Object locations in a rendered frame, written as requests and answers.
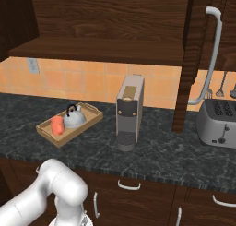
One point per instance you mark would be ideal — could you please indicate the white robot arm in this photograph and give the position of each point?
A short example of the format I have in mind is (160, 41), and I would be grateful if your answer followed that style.
(61, 186)

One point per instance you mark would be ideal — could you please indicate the wooden tray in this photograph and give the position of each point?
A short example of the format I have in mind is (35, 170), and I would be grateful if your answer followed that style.
(89, 118)

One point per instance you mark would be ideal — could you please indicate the orange mug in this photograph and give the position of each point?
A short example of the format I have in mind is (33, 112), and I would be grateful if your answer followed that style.
(57, 125)

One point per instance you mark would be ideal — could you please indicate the dark wood cabinet door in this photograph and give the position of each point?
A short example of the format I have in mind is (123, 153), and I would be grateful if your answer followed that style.
(17, 23)
(190, 51)

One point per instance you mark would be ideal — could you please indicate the grey coffee machine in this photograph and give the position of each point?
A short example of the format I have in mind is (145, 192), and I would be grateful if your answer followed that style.
(129, 112)

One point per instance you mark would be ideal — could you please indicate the dark wood drawer front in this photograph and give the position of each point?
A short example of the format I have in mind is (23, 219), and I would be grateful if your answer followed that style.
(153, 189)
(199, 199)

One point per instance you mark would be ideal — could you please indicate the hanging metal fork tool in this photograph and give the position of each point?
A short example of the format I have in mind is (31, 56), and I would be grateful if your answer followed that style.
(208, 93)

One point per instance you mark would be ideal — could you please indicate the silver toaster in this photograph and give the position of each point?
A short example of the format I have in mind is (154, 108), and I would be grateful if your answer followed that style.
(215, 128)

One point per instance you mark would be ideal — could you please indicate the hanging metal slotted spatula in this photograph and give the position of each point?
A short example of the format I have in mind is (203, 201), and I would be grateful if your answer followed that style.
(221, 91)

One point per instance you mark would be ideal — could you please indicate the dark wood base cupboard door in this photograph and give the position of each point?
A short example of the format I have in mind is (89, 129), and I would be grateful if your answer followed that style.
(129, 214)
(209, 219)

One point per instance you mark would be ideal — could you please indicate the hanging dark ladle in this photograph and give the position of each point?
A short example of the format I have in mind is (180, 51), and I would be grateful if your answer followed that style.
(233, 92)

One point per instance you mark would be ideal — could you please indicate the dark wood wall cabinet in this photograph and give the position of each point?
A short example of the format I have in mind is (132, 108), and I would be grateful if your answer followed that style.
(107, 29)

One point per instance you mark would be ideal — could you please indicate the grey wall outlet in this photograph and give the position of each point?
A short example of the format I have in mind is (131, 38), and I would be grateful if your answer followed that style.
(33, 65)

